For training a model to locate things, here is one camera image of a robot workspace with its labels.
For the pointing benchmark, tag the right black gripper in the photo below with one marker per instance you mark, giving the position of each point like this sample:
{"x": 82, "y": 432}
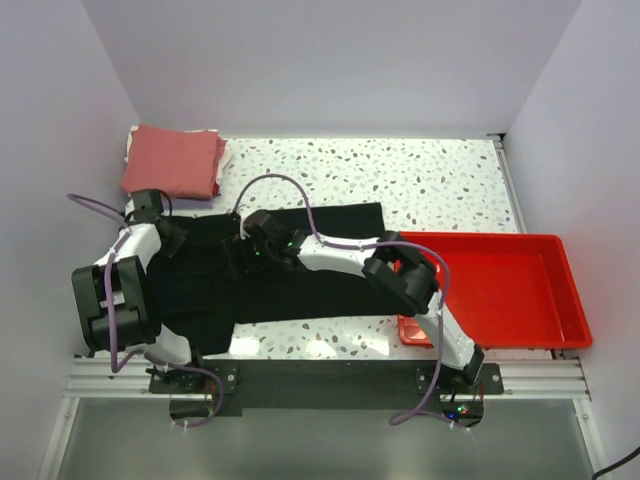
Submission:
{"x": 238, "y": 245}

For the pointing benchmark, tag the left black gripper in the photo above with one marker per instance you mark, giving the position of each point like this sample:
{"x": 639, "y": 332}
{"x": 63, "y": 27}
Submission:
{"x": 178, "y": 239}

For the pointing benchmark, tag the black t-shirt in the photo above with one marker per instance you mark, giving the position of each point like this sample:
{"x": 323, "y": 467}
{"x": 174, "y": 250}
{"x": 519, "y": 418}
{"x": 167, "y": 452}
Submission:
{"x": 198, "y": 297}

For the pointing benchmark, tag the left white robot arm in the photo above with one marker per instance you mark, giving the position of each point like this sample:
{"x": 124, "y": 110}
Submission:
{"x": 117, "y": 308}

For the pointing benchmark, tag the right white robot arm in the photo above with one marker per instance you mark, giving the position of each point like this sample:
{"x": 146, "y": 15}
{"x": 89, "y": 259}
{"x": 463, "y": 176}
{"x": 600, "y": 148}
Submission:
{"x": 413, "y": 278}

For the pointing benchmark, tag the folded pink t-shirt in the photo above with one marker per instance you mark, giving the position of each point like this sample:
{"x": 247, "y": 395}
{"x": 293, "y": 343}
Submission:
{"x": 184, "y": 164}

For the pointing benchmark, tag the folded lavender t-shirt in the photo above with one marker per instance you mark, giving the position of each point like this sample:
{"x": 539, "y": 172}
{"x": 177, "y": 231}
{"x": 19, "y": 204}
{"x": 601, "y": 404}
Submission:
{"x": 188, "y": 204}

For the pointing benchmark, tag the folded white t-shirt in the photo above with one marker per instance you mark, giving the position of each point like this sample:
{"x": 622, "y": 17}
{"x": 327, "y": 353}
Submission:
{"x": 129, "y": 141}

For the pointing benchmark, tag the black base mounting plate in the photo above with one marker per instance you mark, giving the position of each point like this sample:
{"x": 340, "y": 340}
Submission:
{"x": 229, "y": 388}

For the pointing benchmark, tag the red plastic bin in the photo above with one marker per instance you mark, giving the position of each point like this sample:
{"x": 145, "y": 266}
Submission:
{"x": 511, "y": 291}

